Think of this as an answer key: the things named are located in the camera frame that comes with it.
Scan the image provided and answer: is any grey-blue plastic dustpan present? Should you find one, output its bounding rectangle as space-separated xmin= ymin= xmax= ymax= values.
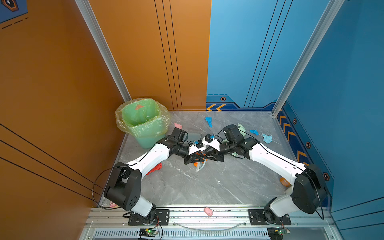
xmin=188 ymin=133 xmax=202 ymax=145

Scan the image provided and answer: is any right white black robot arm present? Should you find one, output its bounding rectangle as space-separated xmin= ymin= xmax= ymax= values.
xmin=202 ymin=125 xmax=329 ymax=225

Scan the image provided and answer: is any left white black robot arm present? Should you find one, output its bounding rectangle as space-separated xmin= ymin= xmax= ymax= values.
xmin=104 ymin=128 xmax=213 ymax=221

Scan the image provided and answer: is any blue paper scrap far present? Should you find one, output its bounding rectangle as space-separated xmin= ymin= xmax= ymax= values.
xmin=205 ymin=117 xmax=213 ymax=128

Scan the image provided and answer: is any large light green paper scrap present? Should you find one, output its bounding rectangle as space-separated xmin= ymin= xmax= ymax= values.
xmin=231 ymin=153 xmax=245 ymax=159

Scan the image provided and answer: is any pink paper scrap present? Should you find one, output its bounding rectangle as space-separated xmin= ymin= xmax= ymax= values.
xmin=174 ymin=123 xmax=183 ymax=129

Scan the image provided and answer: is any small light green paper scrap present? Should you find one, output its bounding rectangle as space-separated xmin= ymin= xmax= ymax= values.
xmin=238 ymin=124 xmax=246 ymax=137

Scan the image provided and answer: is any red crumpled paper scrap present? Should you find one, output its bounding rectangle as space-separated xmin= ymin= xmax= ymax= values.
xmin=147 ymin=163 xmax=162 ymax=175

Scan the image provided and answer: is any small blue paper scrap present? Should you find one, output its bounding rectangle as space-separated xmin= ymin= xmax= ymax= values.
xmin=250 ymin=130 xmax=259 ymax=136

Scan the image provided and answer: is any light blue paper scrap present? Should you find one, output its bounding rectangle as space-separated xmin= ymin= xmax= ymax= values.
xmin=263 ymin=134 xmax=273 ymax=144

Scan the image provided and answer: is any clear yellow bin liner bag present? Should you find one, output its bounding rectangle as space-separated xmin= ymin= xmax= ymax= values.
xmin=114 ymin=97 xmax=172 ymax=137

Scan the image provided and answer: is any green plastic trash bin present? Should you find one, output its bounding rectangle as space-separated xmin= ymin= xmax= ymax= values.
xmin=121 ymin=98 xmax=168 ymax=150

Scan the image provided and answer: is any left green circuit board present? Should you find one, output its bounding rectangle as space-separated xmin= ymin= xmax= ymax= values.
xmin=138 ymin=229 xmax=160 ymax=240

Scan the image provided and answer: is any green circuit board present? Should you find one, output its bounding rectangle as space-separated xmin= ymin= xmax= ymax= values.
xmin=267 ymin=229 xmax=291 ymax=240
xmin=138 ymin=229 xmax=160 ymax=240

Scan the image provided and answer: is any pink doughnut toy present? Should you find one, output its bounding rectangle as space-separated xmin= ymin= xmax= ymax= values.
xmin=110 ymin=202 xmax=119 ymax=209

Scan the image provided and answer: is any right green circuit board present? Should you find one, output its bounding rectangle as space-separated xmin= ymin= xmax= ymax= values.
xmin=267 ymin=229 xmax=291 ymax=240

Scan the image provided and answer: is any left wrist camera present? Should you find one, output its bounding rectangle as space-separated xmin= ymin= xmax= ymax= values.
xmin=195 ymin=140 xmax=204 ymax=149

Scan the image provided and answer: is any pink toy on rail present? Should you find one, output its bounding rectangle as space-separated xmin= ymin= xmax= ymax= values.
xmin=204 ymin=207 xmax=214 ymax=217

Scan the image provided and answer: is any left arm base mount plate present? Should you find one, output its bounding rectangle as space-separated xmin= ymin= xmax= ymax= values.
xmin=128 ymin=209 xmax=170 ymax=226

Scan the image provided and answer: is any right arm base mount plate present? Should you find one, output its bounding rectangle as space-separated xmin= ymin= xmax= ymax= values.
xmin=248 ymin=209 xmax=292 ymax=226

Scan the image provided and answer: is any aluminium front rail frame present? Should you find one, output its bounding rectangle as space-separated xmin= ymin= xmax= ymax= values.
xmin=80 ymin=205 xmax=343 ymax=240

